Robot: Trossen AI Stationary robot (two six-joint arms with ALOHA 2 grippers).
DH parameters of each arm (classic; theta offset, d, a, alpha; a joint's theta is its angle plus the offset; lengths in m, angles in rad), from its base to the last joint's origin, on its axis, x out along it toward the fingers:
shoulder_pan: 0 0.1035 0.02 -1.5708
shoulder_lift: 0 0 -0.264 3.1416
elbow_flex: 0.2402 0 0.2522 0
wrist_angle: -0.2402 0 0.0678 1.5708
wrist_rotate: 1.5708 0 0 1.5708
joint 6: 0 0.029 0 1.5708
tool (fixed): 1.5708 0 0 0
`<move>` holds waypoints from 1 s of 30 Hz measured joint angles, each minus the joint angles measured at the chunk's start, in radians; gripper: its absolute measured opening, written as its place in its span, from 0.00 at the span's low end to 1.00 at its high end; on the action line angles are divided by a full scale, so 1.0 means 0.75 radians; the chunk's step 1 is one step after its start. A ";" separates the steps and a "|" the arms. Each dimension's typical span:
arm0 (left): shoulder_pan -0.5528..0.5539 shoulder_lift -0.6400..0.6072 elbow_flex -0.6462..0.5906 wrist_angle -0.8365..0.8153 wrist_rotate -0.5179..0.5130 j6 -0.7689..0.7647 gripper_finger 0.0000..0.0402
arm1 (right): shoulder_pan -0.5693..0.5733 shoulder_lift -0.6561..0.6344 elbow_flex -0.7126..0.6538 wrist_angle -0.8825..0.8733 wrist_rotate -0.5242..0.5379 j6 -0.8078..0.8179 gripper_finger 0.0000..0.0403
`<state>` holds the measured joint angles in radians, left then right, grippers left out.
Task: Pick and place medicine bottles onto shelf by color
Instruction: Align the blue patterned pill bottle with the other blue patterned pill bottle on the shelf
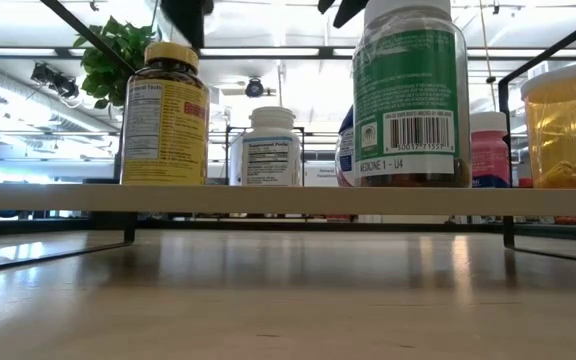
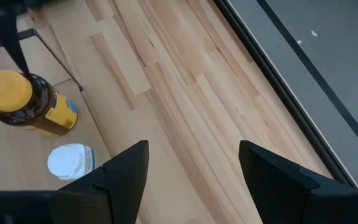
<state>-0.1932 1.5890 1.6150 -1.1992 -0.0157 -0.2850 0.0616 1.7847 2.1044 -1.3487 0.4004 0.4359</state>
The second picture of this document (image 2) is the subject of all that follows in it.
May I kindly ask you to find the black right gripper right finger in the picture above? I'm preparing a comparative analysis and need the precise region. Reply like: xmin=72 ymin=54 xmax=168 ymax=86
xmin=238 ymin=139 xmax=358 ymax=224

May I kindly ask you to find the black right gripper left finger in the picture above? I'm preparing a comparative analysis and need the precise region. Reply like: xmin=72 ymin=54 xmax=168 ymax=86
xmin=0 ymin=139 xmax=150 ymax=224

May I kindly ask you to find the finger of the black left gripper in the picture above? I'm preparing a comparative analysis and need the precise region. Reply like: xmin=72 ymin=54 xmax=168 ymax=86
xmin=0 ymin=0 xmax=55 ymax=79

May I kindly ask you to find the yellow-cap amber bottle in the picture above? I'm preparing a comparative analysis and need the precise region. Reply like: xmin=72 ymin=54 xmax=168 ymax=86
xmin=0 ymin=70 xmax=79 ymax=138

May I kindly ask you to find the white medicine bottle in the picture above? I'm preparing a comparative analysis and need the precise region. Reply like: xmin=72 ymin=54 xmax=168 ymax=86
xmin=47 ymin=142 xmax=96 ymax=181

